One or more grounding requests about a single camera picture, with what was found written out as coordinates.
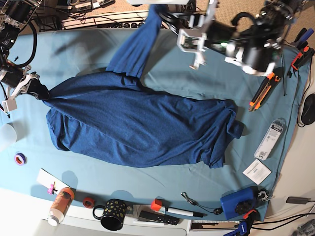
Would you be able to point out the black adapter right edge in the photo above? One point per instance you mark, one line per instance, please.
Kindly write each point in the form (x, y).
(297, 200)

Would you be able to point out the clear plastic blister pack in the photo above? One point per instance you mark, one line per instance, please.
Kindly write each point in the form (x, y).
(270, 139)

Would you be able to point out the white paper leaflet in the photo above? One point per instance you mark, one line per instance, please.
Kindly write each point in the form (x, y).
(257, 172)

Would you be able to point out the orange black clamp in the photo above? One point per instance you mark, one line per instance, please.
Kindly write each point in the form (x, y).
(303, 56)

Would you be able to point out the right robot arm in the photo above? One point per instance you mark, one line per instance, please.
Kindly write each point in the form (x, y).
(14, 16)

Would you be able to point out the purple tape roll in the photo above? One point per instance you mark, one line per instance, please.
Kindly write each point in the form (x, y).
(20, 159)

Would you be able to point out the blue black clamp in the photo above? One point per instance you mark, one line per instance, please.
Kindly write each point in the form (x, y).
(302, 37)

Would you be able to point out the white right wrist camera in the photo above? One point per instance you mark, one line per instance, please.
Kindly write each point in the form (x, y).
(9, 105)

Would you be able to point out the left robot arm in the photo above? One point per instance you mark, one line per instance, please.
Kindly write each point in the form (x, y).
(253, 43)

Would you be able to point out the black marker pen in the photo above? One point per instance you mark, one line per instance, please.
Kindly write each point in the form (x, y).
(184, 212)

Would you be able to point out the black dotted remote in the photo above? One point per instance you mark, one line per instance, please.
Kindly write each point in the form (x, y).
(165, 219)

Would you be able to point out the orange bottle white cap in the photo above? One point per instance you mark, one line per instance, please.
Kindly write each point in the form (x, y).
(60, 206)

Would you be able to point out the black yellow-dotted mug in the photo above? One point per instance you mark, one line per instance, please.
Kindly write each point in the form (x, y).
(113, 215)

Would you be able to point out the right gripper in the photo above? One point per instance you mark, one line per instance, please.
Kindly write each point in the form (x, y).
(30, 85)

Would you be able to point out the orange tape roll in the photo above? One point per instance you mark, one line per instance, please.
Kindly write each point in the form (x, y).
(88, 202)

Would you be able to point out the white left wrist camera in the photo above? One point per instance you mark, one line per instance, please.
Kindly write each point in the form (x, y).
(191, 40)

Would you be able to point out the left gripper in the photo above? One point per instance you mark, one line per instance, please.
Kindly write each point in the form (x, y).
(216, 31)

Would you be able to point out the orange black utility knife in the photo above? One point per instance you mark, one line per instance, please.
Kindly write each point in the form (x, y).
(267, 85)

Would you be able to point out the blue t-shirt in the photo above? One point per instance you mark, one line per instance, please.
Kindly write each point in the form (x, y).
(112, 117)

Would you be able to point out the teal table cloth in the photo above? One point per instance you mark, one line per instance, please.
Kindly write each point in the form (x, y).
(168, 71)

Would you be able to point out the blue box with knob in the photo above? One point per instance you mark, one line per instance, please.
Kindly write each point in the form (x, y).
(239, 203)

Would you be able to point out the black power strip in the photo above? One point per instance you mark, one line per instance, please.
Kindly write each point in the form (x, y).
(118, 25)

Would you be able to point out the orange cube block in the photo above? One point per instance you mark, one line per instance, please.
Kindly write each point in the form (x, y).
(156, 205)

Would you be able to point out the pink clip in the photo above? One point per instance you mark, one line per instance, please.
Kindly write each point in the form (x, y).
(52, 189)

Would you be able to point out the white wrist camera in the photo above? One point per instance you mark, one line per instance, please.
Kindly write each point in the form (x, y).
(9, 105)
(191, 40)

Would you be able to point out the black computer mouse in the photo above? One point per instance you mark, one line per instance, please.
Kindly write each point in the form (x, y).
(308, 113)

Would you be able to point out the blue clamp bottom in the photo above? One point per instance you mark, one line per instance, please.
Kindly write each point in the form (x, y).
(244, 227)

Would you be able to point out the translucent plastic cup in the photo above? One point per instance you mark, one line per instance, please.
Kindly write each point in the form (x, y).
(8, 136)

